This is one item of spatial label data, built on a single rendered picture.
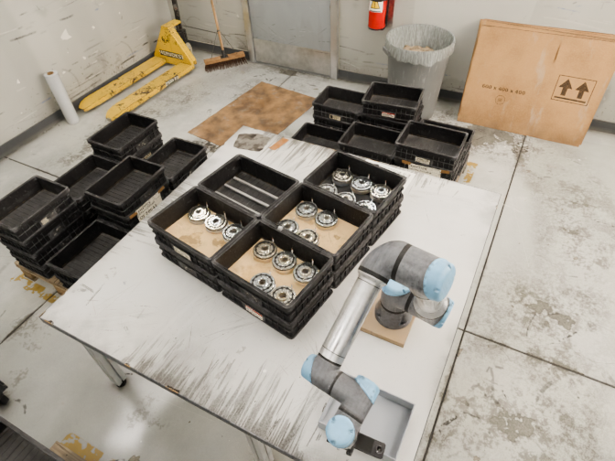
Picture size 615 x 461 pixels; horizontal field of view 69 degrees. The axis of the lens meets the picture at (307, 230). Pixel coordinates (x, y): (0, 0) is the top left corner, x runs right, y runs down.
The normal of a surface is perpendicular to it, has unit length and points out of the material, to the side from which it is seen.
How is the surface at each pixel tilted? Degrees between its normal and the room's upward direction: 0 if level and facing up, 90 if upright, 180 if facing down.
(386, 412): 1
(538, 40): 82
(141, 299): 0
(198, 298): 0
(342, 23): 90
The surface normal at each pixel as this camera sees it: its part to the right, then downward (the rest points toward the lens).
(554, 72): -0.47, 0.52
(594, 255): -0.04, -0.69
